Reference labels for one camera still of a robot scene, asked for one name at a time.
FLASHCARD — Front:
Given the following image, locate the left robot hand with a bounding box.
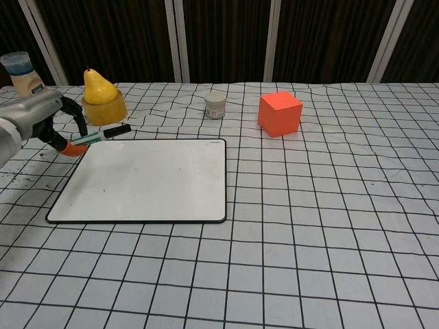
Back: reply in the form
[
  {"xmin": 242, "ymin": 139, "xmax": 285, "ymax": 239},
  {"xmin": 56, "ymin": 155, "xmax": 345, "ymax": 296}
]
[{"xmin": 0, "ymin": 89, "xmax": 91, "ymax": 157}]

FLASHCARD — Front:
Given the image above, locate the yellow pear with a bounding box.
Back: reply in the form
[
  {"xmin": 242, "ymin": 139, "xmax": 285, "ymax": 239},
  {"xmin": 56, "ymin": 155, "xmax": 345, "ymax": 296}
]
[{"xmin": 84, "ymin": 67, "xmax": 119, "ymax": 105}]

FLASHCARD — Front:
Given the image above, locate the white screen frame post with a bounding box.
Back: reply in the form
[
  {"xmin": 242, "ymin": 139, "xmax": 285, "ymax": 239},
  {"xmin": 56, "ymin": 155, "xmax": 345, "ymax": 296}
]
[
  {"xmin": 16, "ymin": 0, "xmax": 69, "ymax": 86},
  {"xmin": 263, "ymin": 0, "xmax": 287, "ymax": 82},
  {"xmin": 163, "ymin": 0, "xmax": 191, "ymax": 83},
  {"xmin": 367, "ymin": 0, "xmax": 411, "ymax": 83}
]

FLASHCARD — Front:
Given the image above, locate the mayonnaise squeeze bottle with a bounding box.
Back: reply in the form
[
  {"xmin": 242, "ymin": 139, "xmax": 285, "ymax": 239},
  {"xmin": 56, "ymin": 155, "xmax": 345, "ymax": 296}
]
[{"xmin": 0, "ymin": 51, "xmax": 47, "ymax": 99}]

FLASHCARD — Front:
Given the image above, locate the white dry-erase board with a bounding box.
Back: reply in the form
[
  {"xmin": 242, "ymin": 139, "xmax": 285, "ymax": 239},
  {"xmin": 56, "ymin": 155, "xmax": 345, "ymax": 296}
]
[{"xmin": 45, "ymin": 138, "xmax": 228, "ymax": 225}]

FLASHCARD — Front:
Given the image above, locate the green marker pen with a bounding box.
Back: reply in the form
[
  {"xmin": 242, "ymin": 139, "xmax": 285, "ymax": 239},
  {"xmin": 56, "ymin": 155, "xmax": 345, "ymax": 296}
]
[{"xmin": 70, "ymin": 124, "xmax": 132, "ymax": 147}]

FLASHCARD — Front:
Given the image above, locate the black grid white tablecloth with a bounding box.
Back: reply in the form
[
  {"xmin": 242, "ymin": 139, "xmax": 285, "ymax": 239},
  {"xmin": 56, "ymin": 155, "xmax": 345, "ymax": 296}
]
[{"xmin": 0, "ymin": 81, "xmax": 439, "ymax": 329}]

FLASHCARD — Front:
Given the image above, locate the orange cube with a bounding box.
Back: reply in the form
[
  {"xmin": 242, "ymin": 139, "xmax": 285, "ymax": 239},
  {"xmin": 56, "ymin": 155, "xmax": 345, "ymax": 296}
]
[{"xmin": 257, "ymin": 90, "xmax": 303, "ymax": 138}]

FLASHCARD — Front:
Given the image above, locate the yellow round holder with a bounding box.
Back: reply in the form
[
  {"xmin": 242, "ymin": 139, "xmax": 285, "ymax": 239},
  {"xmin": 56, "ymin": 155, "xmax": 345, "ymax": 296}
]
[{"xmin": 81, "ymin": 89, "xmax": 128, "ymax": 126}]

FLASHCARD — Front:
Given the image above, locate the small white jar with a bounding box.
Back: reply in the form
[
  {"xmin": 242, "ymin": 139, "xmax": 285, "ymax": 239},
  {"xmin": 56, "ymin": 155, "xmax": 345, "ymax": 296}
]
[{"xmin": 204, "ymin": 92, "xmax": 228, "ymax": 121}]

